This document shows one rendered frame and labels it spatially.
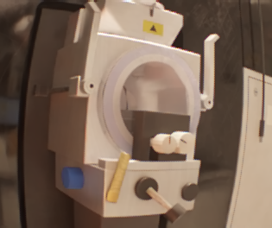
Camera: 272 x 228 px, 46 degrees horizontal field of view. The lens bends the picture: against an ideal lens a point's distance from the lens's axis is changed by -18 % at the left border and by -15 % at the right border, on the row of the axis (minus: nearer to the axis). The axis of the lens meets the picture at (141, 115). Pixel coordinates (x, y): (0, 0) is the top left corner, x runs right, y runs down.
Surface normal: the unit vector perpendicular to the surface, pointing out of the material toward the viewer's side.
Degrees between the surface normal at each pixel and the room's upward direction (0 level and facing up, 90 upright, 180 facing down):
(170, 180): 90
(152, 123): 90
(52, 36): 90
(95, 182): 90
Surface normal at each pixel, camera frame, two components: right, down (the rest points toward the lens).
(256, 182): 0.55, 0.03
